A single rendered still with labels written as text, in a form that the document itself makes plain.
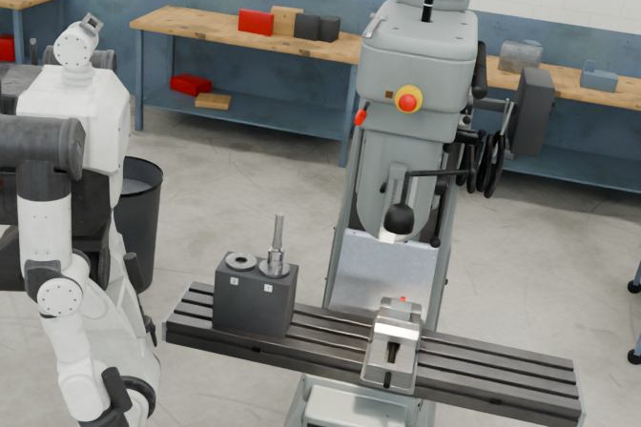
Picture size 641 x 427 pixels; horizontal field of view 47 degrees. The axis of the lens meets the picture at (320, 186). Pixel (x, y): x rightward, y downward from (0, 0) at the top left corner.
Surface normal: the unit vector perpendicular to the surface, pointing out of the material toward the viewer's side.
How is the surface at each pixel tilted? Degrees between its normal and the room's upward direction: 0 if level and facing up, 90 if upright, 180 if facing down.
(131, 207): 94
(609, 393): 0
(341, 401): 0
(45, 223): 88
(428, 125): 90
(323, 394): 0
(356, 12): 90
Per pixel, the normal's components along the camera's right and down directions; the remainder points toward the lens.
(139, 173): -0.29, 0.32
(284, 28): -0.04, 0.42
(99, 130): 0.79, 0.26
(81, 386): 0.17, 0.39
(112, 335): 0.09, 0.77
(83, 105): 0.15, -0.39
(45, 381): 0.11, -0.90
